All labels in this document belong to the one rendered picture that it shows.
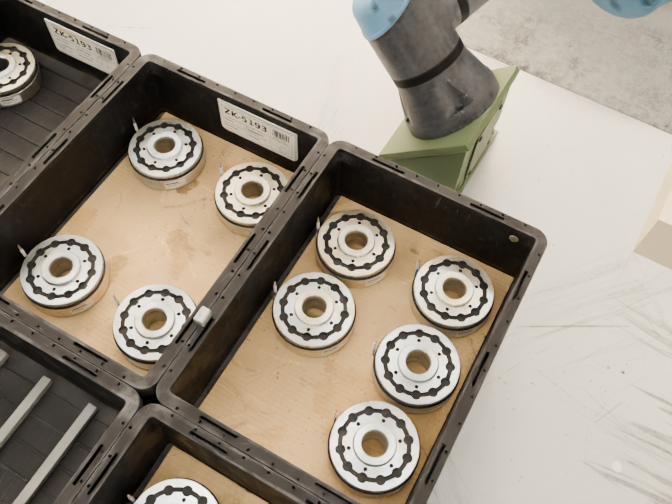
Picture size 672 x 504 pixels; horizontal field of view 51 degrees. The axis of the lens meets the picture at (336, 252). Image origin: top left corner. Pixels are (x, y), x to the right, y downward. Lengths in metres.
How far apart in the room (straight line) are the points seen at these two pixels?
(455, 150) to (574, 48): 1.52
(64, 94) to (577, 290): 0.83
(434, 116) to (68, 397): 0.62
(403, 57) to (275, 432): 0.54
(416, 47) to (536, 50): 1.47
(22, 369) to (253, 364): 0.28
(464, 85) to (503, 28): 1.47
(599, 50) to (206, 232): 1.82
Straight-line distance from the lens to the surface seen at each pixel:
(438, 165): 1.08
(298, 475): 0.73
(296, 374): 0.86
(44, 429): 0.90
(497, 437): 1.00
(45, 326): 0.83
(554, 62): 2.45
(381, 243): 0.91
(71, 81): 1.17
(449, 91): 1.05
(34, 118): 1.14
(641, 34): 2.65
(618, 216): 1.22
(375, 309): 0.90
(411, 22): 1.00
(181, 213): 0.98
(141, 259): 0.95
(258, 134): 0.98
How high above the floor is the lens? 1.64
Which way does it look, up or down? 60 degrees down
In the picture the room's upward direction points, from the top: 3 degrees clockwise
